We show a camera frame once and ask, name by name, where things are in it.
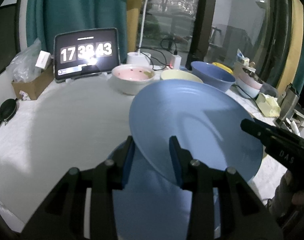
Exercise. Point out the yellow tissue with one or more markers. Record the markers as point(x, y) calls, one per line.
point(268, 105)

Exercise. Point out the blue plate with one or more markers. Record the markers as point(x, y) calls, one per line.
point(147, 205)
point(192, 110)

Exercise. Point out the white charger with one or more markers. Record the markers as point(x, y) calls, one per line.
point(175, 61)

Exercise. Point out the blue and white packet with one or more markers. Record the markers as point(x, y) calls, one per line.
point(240, 55)

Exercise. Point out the small white box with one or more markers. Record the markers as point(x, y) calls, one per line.
point(43, 59)

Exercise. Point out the grey metal stand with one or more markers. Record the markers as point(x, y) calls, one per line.
point(288, 102)

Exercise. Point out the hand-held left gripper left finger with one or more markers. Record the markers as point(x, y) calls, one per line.
point(128, 162)

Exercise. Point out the plain pink bowl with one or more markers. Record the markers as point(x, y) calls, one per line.
point(252, 83)

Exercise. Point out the black round object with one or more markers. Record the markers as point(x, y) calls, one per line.
point(7, 110)

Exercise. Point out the pink strawberry print bowl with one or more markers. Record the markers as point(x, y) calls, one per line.
point(132, 74)

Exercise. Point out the pale yellow bowl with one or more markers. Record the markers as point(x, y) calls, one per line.
point(179, 75)

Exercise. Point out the blue bowl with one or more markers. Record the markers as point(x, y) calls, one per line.
point(212, 75)

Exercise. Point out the tablet with clock display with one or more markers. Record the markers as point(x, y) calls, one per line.
point(84, 52)

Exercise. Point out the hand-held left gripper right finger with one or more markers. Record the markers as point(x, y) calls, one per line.
point(174, 162)

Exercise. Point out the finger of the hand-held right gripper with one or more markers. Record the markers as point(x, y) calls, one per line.
point(252, 128)

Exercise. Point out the cardboard box with bags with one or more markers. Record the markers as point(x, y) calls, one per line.
point(22, 65)

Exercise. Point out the yellow packet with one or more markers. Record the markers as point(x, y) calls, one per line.
point(223, 67)

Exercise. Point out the person's right hand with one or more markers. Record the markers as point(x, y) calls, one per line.
point(300, 197)

